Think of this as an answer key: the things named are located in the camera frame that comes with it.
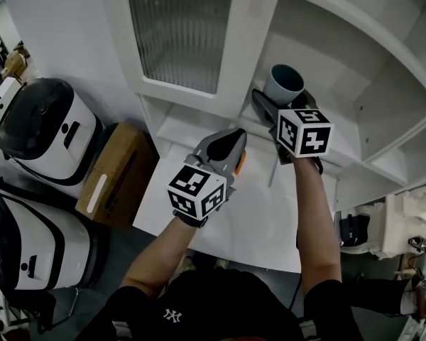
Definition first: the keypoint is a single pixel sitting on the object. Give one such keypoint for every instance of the white box appliance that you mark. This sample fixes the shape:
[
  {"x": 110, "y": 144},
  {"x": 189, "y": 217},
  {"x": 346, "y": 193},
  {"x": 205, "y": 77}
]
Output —
[{"x": 3, "y": 98}]

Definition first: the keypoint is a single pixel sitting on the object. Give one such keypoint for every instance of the blue-grey cup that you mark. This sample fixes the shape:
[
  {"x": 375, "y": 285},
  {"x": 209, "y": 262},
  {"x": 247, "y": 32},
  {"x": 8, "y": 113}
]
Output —
[{"x": 280, "y": 91}]

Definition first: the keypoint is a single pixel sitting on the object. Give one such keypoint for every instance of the black folding chair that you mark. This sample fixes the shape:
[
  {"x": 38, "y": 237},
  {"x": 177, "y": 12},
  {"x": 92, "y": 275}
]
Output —
[{"x": 62, "y": 307}]

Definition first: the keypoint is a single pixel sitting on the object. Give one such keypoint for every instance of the person's right shoe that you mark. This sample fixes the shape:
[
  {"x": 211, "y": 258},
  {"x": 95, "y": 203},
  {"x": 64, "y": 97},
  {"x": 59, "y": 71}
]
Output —
[{"x": 221, "y": 263}]

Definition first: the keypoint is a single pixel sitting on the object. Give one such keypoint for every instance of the person's shoe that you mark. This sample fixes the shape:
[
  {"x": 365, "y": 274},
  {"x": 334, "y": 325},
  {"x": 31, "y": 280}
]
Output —
[
  {"x": 221, "y": 263},
  {"x": 188, "y": 263}
]

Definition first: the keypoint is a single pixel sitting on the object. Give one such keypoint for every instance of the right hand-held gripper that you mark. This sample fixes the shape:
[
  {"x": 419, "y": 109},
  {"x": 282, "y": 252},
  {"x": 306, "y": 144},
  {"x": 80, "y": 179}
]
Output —
[{"x": 305, "y": 133}]

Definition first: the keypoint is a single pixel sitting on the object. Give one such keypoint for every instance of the person's black shirt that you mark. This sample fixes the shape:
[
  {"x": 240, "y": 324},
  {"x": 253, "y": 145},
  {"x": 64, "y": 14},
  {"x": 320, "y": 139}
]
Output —
[{"x": 227, "y": 307}]

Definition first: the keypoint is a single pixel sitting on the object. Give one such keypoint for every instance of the person's left forearm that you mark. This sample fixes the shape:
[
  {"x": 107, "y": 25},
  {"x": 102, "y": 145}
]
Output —
[{"x": 159, "y": 258}]

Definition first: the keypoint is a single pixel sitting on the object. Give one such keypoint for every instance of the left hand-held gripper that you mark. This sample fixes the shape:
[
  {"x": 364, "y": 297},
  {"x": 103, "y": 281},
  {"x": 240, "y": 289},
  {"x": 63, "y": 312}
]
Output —
[{"x": 199, "y": 194}]

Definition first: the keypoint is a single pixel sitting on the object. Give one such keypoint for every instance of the dark green round object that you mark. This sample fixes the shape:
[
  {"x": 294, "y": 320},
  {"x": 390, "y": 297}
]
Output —
[{"x": 108, "y": 133}]

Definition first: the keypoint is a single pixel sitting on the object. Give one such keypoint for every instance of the white ornate dressing table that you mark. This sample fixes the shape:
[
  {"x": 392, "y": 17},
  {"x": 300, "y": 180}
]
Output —
[{"x": 401, "y": 222}]

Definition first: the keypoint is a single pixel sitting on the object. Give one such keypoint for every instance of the stacked cardboard boxes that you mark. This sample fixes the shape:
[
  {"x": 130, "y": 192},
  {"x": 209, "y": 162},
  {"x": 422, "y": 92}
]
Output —
[{"x": 16, "y": 62}]

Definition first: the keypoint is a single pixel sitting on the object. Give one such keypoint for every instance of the orange toy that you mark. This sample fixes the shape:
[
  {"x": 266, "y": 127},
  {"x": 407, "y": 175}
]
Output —
[{"x": 241, "y": 163}]

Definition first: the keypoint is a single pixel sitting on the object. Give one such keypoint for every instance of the white glass cabinet door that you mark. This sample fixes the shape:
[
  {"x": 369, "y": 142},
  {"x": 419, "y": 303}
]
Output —
[{"x": 181, "y": 37}]

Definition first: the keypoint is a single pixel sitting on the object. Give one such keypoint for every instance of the person's left shoe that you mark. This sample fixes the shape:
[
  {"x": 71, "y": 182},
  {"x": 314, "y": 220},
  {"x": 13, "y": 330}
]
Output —
[{"x": 188, "y": 263}]

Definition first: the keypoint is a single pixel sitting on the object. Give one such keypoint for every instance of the person's right forearm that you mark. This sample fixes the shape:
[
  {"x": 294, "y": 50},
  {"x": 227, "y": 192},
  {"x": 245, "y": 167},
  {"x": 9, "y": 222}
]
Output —
[{"x": 316, "y": 233}]

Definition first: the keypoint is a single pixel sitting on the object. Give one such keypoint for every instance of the white cabinet with shelves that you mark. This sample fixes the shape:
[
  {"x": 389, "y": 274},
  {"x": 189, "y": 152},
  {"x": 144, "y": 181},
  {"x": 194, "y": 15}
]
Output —
[{"x": 199, "y": 126}]

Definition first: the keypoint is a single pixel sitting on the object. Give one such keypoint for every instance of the silver suitcase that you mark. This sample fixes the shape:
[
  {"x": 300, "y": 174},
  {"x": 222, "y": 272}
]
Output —
[{"x": 355, "y": 227}]

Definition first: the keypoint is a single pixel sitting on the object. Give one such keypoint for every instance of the brown cardboard box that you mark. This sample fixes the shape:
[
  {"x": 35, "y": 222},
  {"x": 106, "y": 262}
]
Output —
[{"x": 117, "y": 176}]

